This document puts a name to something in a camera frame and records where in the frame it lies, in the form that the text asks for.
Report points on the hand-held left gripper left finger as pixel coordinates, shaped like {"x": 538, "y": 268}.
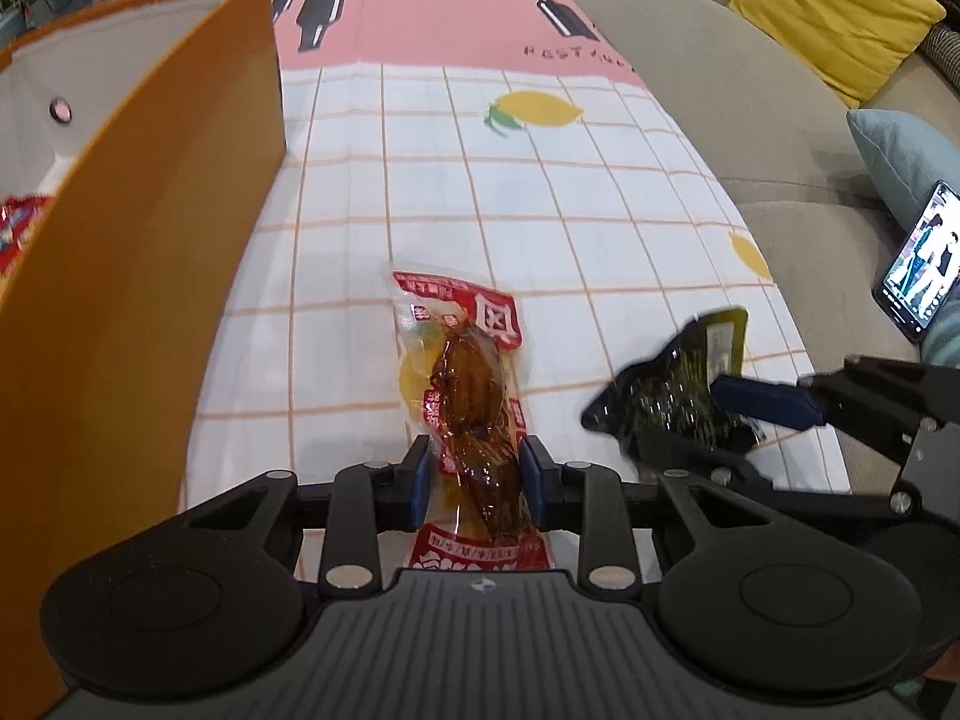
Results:
{"x": 420, "y": 484}

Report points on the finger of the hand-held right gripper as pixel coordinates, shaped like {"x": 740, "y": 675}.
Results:
{"x": 765, "y": 399}
{"x": 712, "y": 465}

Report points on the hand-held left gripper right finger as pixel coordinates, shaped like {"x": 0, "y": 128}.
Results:
{"x": 534, "y": 484}

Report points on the black and yellow snack packet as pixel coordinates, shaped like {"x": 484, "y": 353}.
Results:
{"x": 675, "y": 382}

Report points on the clear red meat snack packet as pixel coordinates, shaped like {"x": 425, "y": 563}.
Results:
{"x": 469, "y": 390}

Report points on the orange cardboard box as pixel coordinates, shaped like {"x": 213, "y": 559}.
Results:
{"x": 127, "y": 300}

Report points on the smartphone with lit screen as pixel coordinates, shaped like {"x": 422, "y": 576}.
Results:
{"x": 926, "y": 270}

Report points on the light blue cushion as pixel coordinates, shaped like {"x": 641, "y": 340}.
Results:
{"x": 896, "y": 157}

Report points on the printed checked tablecloth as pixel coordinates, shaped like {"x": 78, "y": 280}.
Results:
{"x": 465, "y": 180}

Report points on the beige sofa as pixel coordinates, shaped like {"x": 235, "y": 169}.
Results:
{"x": 712, "y": 67}

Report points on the houndstooth patterned cushion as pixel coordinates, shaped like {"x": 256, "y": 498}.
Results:
{"x": 943, "y": 52}

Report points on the yellow cushion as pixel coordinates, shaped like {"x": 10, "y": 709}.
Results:
{"x": 832, "y": 15}

